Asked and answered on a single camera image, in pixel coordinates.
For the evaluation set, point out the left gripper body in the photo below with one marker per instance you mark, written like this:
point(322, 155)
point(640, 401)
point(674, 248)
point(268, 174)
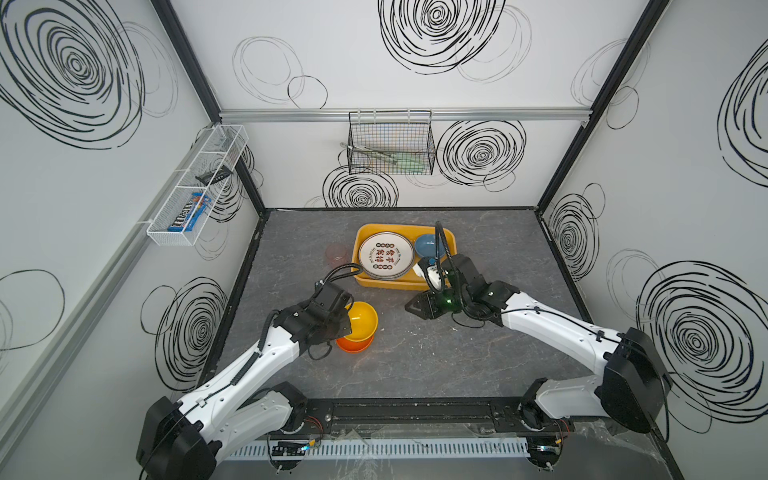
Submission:
point(339, 315)

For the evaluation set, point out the yellow plastic bin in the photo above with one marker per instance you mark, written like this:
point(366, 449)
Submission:
point(408, 282)

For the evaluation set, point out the orange bowl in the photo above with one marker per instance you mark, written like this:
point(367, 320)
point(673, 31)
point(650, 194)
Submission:
point(353, 347)

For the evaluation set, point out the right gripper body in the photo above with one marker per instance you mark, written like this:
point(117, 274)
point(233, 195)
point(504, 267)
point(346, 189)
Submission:
point(438, 300)

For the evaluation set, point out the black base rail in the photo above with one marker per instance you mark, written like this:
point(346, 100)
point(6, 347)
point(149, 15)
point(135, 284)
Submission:
point(420, 413)

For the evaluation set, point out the metal tongs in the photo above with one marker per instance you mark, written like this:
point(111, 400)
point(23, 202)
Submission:
point(374, 154)

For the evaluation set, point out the black remote control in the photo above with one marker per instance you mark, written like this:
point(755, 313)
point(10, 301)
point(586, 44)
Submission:
point(214, 176)

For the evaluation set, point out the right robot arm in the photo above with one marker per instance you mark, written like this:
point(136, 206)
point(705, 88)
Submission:
point(628, 382)

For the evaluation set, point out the black wire basket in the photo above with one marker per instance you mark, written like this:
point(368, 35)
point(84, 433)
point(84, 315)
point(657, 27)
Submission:
point(390, 131)

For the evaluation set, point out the blue bowl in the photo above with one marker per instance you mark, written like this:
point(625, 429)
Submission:
point(429, 246)

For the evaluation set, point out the yellow bowl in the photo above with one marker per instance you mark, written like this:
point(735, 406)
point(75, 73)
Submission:
point(363, 322)

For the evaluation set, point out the white wire shelf basket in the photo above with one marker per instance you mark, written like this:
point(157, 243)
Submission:
point(214, 146)

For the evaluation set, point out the white slotted cable duct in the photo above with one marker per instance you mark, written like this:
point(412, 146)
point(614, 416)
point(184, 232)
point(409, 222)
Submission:
point(349, 449)

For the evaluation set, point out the blue candy packet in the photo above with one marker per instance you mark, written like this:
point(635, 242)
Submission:
point(195, 206)

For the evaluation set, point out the green item in basket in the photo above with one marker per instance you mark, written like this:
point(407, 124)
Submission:
point(415, 163)

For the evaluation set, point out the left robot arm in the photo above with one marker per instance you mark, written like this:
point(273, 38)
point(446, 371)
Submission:
point(188, 438)

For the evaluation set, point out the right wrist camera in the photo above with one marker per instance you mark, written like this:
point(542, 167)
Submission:
point(431, 275)

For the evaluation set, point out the pink translucent cup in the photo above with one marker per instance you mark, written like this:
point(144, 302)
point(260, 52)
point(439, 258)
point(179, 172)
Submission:
point(336, 255)

